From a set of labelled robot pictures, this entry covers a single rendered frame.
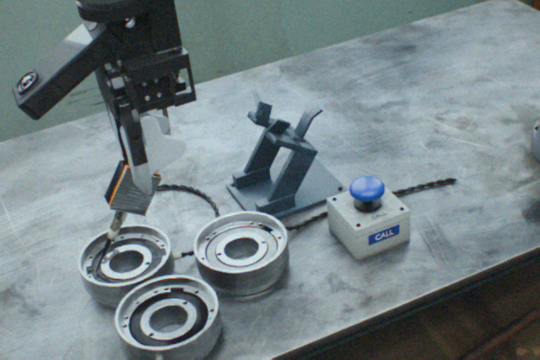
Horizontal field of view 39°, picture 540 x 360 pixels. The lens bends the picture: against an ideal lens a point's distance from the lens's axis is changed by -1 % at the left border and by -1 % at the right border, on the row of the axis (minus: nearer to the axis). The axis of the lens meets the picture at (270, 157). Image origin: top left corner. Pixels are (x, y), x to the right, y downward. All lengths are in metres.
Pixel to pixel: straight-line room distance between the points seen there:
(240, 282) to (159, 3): 0.30
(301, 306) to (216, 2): 1.79
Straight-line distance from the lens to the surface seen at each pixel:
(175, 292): 0.82
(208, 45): 2.55
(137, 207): 0.82
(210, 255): 0.86
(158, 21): 0.73
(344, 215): 0.86
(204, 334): 0.75
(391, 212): 0.86
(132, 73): 0.72
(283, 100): 1.18
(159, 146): 0.77
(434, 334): 1.13
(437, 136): 1.08
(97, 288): 0.84
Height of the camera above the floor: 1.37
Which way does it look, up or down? 33 degrees down
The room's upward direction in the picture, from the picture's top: 7 degrees counter-clockwise
